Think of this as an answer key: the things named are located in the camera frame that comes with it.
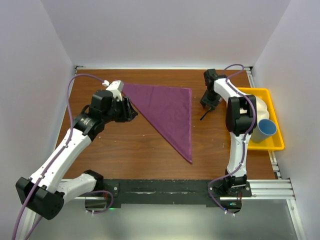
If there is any white divided plate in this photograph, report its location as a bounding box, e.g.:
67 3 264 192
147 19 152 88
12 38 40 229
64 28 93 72
255 96 270 123

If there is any purple cloth napkin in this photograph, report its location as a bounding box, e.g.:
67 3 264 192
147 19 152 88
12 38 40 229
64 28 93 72
122 83 193 164

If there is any yellow plastic tray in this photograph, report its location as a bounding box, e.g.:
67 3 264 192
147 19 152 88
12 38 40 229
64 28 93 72
238 87 285 151

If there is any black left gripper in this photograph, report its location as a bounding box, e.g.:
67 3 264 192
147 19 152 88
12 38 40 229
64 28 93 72
102 95 138 124

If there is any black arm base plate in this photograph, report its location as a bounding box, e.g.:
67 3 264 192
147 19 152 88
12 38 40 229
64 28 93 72
74 178 253 216

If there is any blue plastic cup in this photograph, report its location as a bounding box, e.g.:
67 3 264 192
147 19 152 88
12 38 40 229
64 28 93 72
250 118 278 143

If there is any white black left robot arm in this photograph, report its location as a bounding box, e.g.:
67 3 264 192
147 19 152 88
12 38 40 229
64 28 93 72
15 90 138 220

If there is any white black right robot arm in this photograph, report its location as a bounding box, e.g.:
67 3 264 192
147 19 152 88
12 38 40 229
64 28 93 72
200 68 257 197

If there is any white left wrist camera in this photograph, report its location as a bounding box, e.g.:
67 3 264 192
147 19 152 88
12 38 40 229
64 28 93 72
102 80 124 94

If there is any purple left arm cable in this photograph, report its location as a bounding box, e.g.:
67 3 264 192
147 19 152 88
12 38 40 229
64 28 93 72
12 73 115 240

